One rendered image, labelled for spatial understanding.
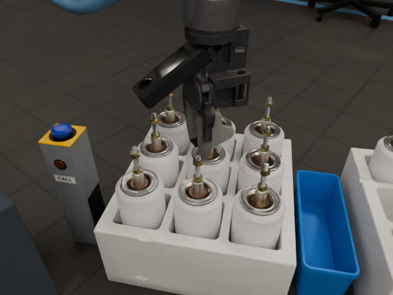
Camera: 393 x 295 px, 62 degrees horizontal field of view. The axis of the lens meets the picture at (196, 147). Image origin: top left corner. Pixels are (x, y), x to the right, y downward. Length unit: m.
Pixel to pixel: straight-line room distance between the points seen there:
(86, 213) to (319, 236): 0.58
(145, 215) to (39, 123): 0.84
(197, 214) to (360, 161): 0.46
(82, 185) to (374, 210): 0.62
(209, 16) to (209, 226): 0.39
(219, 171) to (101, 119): 0.75
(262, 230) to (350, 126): 0.85
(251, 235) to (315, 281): 0.19
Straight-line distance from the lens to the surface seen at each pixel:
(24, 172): 1.19
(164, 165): 0.72
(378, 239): 0.75
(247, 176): 0.70
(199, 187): 0.61
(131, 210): 0.65
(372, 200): 0.81
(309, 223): 0.95
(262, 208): 0.61
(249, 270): 0.67
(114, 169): 1.09
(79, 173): 0.73
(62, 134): 0.70
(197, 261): 0.67
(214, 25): 0.44
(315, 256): 0.89
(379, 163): 0.86
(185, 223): 0.64
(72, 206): 0.82
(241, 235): 0.65
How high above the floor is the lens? 0.70
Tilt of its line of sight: 37 degrees down
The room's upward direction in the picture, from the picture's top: straight up
